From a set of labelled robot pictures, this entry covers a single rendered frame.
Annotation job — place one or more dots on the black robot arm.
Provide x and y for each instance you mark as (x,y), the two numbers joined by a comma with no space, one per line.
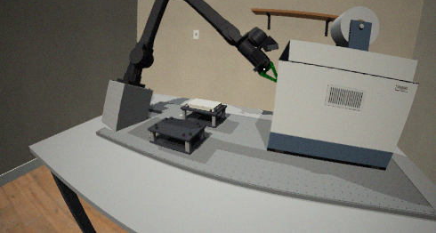
(143,49)

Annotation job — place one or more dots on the grey cylinder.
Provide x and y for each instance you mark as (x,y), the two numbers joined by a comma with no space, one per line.
(340,28)

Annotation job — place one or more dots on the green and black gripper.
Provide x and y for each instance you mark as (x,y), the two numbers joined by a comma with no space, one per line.
(266,63)

